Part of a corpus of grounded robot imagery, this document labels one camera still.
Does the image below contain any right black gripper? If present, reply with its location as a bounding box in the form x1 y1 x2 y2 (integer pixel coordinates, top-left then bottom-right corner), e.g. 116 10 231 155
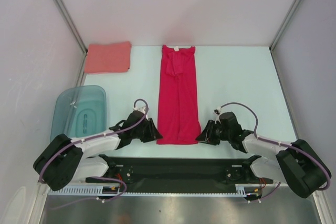
195 120 231 146

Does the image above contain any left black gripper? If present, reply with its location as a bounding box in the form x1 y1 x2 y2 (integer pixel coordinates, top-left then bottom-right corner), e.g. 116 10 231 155
132 118 162 143

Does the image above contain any red t shirt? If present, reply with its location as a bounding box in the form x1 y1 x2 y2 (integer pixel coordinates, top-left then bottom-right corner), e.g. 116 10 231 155
156 45 201 145

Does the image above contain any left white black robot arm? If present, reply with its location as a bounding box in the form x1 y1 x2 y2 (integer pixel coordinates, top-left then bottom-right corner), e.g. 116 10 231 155
33 111 163 191

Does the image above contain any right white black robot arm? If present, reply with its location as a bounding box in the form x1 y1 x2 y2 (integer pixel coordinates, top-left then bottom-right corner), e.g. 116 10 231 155
196 112 331 198

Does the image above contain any teal transparent plastic bin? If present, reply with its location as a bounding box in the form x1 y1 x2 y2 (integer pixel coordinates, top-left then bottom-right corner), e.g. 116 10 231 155
50 85 107 140

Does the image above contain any folded salmon pink t shirt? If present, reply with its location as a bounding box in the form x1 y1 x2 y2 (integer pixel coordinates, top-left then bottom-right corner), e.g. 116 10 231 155
84 41 132 74

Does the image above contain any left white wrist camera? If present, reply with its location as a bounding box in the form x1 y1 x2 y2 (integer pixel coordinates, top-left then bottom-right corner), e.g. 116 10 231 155
133 105 148 114

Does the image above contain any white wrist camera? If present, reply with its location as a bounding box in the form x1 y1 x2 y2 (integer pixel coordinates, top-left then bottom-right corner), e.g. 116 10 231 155
214 106 222 122
133 105 148 114

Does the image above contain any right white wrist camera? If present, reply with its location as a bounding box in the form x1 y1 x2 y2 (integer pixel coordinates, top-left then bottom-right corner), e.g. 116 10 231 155
214 106 222 122

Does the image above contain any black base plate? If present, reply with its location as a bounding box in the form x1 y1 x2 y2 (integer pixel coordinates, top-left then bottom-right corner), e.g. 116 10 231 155
86 157 261 194

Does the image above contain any white slotted cable duct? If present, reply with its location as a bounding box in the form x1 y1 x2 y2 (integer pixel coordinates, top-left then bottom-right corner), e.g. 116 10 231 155
48 183 276 197

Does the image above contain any left aluminium frame post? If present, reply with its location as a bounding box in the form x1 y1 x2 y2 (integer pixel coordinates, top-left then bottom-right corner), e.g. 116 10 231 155
53 0 88 55

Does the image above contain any aluminium frame post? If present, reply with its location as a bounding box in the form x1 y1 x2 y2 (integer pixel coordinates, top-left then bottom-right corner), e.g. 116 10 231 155
269 0 303 54
53 0 88 55

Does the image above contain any right aluminium frame post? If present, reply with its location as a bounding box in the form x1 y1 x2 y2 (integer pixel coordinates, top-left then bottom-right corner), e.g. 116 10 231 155
269 0 303 54

